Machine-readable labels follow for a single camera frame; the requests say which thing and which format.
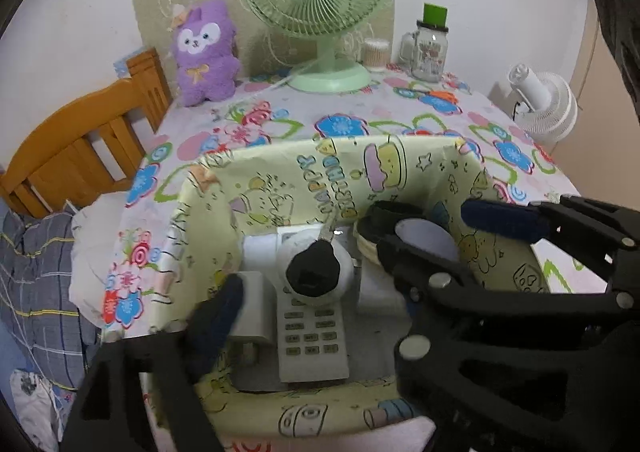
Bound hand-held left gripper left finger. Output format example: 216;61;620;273
60;274;246;452

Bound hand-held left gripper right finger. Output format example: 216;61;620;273
392;317;640;452

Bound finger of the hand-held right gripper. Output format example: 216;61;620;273
460;196;640;253
367;201;640;320

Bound small lavender oval object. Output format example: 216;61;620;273
394;221;458;263

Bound white power adapter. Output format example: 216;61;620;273
234;236;282;342

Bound white egg-shaped object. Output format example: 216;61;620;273
285;242;357;309

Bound black car key fob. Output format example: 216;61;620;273
286;219;341;300

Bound white remote control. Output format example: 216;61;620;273
274;227;351;383

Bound yellow printed storage box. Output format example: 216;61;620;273
150;134;551;443

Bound white standing fan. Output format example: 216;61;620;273
507;63;578;143

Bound beige door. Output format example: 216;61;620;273
565;0;640;213

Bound white pillow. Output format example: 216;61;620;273
70;192;133;327

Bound glass mug jar green lid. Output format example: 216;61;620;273
399;3;449;82

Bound grey plaid blanket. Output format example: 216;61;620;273
0;204;103;390

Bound white patterned cloth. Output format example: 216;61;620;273
10;368;68;452

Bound clear cotton swab container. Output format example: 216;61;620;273
362;38;390;72

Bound wooden bed headboard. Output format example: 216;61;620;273
0;48;173;219

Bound purple plush bunny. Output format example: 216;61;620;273
171;0;242;107

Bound blue patterned paper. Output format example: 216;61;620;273
114;46;151;78

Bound orange handled scissors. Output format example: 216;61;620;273
400;84;458;105

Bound white fan power cable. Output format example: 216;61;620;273
220;59;321;105

